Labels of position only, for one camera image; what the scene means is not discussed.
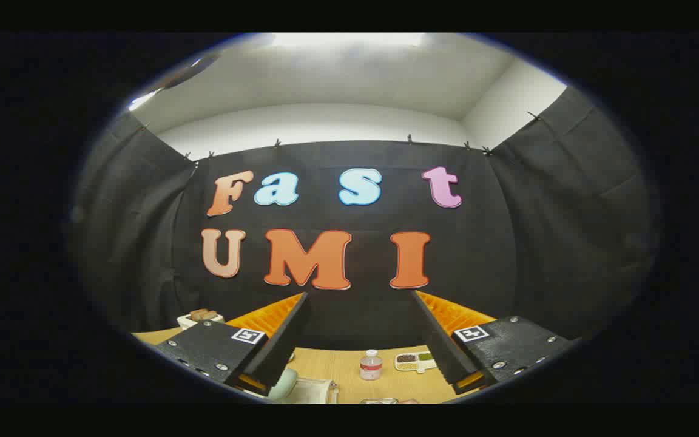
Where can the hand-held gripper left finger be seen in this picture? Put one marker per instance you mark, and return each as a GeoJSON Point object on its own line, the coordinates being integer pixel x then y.
{"type": "Point", "coordinates": [280, 346]}

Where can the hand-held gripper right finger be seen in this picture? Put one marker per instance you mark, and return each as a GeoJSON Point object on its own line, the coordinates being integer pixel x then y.
{"type": "Point", "coordinates": [440, 346]}

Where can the mint green plate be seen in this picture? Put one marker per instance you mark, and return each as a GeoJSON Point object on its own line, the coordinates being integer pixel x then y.
{"type": "Point", "coordinates": [283, 385]}

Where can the white divided tray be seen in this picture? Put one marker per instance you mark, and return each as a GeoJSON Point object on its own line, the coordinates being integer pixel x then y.
{"type": "Point", "coordinates": [413, 366]}

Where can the pile of brown beans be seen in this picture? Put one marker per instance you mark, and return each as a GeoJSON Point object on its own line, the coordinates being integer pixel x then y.
{"type": "Point", "coordinates": [406, 358]}

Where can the pile of yellow beans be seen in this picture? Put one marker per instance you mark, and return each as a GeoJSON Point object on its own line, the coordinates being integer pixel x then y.
{"type": "Point", "coordinates": [407, 366]}

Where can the clear plastic bottle red label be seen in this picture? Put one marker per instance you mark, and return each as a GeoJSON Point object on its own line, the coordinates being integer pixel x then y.
{"type": "Point", "coordinates": [371, 367]}

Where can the brown toast slice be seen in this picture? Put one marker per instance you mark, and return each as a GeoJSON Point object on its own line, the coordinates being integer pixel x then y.
{"type": "Point", "coordinates": [204, 315]}

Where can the white toaster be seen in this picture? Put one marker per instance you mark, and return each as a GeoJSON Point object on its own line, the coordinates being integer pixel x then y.
{"type": "Point", "coordinates": [185, 320]}

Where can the ceiling light strip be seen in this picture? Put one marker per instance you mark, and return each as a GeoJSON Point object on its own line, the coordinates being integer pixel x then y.
{"type": "Point", "coordinates": [143, 100]}

